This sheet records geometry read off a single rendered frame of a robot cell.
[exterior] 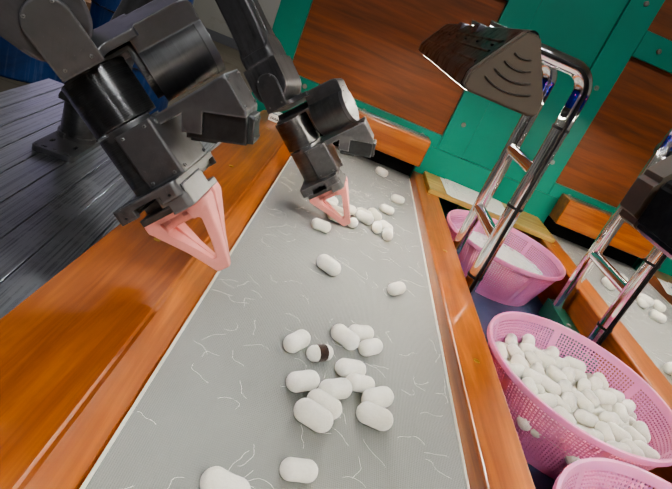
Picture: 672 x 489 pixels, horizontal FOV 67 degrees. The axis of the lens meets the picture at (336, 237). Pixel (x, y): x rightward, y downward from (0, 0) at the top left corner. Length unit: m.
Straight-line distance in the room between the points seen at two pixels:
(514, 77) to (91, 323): 0.45
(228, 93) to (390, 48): 0.92
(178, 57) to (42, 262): 0.35
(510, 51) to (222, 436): 0.43
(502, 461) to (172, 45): 0.47
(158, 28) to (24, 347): 0.27
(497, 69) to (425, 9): 0.80
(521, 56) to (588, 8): 0.86
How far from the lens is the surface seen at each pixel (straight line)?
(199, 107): 0.44
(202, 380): 0.48
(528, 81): 0.55
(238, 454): 0.44
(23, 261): 0.71
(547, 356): 0.82
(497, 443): 0.55
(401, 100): 1.33
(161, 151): 0.44
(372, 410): 0.50
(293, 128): 0.81
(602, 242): 1.06
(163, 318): 0.51
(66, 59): 0.44
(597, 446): 0.66
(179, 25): 0.47
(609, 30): 1.42
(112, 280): 0.53
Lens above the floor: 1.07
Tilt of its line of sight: 23 degrees down
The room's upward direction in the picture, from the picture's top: 23 degrees clockwise
